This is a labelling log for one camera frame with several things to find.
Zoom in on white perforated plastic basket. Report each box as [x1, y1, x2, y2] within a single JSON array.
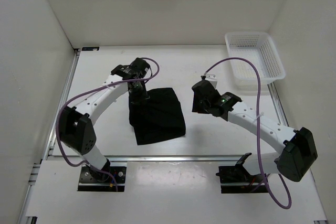
[[225, 31, 286, 84]]

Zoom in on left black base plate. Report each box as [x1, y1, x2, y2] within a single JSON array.
[[77, 165, 127, 193]]

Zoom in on aluminium left rail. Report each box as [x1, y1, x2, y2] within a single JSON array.
[[47, 49, 81, 157]]

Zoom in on black shorts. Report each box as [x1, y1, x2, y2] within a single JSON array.
[[129, 88, 186, 145]]

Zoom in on aluminium front rail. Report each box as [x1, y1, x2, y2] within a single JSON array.
[[52, 155, 247, 163]]

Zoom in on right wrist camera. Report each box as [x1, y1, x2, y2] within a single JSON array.
[[192, 74, 220, 104]]

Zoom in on aluminium rail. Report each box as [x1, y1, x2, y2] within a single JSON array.
[[47, 49, 81, 157], [52, 155, 247, 163]]

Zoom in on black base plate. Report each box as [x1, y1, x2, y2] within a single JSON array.
[[216, 166, 267, 194], [77, 165, 127, 193]]

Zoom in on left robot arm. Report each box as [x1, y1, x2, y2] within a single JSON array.
[[57, 58, 150, 182]]

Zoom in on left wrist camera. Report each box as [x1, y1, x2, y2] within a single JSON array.
[[111, 58, 150, 80]]

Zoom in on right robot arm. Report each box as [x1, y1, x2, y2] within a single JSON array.
[[193, 90, 318, 182]]

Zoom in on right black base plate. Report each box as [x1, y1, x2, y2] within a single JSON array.
[[216, 166, 267, 194]]

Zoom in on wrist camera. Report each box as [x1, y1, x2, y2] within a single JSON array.
[[192, 74, 220, 104], [111, 58, 150, 80]]

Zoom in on small dark label sticker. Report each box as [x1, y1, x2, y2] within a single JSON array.
[[81, 47, 100, 51]]

